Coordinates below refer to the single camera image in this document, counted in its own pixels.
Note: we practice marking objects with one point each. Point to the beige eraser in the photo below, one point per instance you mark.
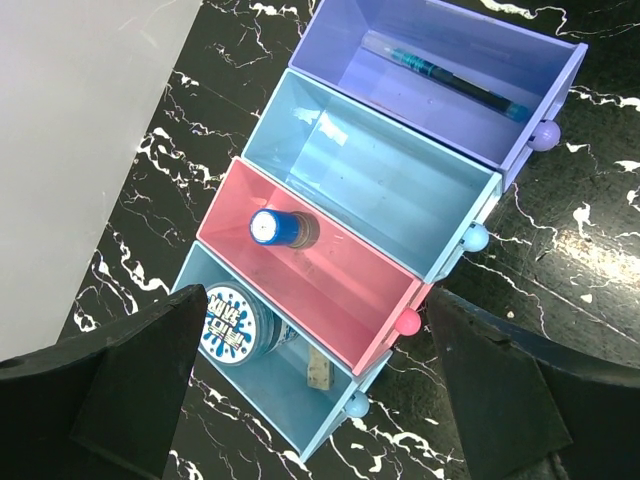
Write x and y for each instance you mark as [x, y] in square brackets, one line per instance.
[320, 370]

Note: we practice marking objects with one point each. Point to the light blue drawer box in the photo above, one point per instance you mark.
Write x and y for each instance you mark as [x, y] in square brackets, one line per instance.
[416, 201]

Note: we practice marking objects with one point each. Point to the purple drawer box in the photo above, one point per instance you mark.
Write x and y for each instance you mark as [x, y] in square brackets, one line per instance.
[480, 86]

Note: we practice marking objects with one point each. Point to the blue round jar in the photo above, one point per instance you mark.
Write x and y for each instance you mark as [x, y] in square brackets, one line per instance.
[238, 327]

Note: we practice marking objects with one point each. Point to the small blue cap bottle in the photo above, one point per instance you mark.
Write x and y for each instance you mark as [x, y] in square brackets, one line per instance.
[293, 229]

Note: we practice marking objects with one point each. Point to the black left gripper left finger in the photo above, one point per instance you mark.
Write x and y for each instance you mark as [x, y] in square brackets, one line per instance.
[104, 404]

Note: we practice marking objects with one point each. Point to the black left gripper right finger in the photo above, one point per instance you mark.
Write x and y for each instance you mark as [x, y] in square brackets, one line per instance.
[526, 407]

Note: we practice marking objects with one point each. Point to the dark blue pen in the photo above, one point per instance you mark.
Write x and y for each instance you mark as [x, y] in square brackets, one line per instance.
[382, 46]

